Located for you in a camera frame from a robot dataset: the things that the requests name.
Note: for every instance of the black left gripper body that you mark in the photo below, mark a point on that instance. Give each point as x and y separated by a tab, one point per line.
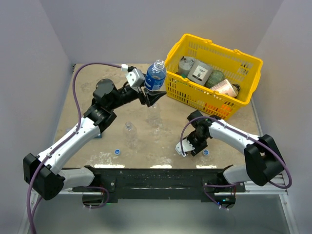
143	98

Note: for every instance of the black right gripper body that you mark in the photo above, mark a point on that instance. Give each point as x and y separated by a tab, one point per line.
197	141

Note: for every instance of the blue label Pocari bottle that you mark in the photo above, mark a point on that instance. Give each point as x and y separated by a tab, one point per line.
155	75

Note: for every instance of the clear plastic bottle large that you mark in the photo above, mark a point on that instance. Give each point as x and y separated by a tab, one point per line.
154	119

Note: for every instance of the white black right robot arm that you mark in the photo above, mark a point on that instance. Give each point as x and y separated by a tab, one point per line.
263	160

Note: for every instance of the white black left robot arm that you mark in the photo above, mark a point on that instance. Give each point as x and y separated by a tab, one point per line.
42	172

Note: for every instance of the clear plastic bottle small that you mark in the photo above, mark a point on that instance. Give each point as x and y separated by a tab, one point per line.
130	135

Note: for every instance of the orange fruit upper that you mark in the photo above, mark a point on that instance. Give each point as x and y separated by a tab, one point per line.
209	108

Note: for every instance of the orange fruit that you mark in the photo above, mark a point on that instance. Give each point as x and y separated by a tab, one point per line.
225	110
209	108

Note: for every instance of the orange fruit lower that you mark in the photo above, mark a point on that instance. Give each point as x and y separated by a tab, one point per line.
225	110

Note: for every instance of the grey wrapped tissue roll rear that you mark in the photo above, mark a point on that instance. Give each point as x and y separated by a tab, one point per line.
185	65

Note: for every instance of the yellow plastic shopping basket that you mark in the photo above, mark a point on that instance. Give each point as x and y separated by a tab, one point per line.
240	69

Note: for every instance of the blue silver flat box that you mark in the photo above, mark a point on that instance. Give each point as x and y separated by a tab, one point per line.
98	136

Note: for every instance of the pink white tissue roll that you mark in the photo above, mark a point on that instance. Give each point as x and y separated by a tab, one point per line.
226	88

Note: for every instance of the green netted melon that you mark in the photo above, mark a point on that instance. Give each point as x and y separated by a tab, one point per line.
215	78

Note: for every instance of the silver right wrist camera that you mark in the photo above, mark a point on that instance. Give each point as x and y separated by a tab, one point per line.
184	147

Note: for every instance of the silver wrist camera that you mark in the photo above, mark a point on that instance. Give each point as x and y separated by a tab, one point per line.
135	78
184	147

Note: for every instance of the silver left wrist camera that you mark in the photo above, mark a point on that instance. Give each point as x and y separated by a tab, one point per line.
135	78

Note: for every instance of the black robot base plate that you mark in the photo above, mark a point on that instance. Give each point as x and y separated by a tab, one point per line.
166	184

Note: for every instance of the aluminium frame rail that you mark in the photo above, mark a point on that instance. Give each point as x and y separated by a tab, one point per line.
82	177

